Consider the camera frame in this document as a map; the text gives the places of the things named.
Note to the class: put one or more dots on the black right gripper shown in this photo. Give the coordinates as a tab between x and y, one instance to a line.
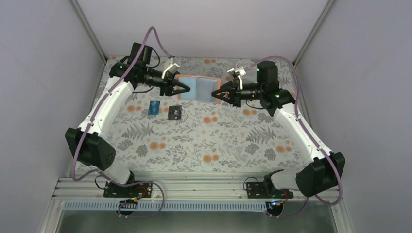
230	87

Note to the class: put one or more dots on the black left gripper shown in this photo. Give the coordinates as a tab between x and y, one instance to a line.
169	82

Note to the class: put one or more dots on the black VIP card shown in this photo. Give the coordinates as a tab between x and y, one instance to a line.
173	113
180	112

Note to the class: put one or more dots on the blue credit card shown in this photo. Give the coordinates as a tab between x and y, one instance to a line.
154	107

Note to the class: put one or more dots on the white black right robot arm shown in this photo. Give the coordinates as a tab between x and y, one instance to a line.
323	168

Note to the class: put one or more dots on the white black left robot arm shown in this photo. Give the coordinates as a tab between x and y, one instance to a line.
88	142

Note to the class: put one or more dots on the floral patterned table mat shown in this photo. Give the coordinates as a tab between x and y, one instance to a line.
209	137

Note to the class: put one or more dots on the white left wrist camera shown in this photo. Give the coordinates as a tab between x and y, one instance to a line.
171	66

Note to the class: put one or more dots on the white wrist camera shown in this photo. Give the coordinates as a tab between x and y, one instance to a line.
237	72
171	66

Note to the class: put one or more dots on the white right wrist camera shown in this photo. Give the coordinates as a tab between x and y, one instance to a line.
237	72

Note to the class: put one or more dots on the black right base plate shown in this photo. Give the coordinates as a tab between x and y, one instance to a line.
258	190

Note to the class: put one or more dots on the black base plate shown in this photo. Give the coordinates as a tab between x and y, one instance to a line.
137	191
258	190

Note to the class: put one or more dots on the aluminium mounting rail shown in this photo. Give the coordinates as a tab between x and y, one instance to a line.
190	186

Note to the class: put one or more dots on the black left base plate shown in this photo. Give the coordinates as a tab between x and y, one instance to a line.
137	191

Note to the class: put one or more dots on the grey slotted cable duct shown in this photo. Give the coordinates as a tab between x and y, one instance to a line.
169	205

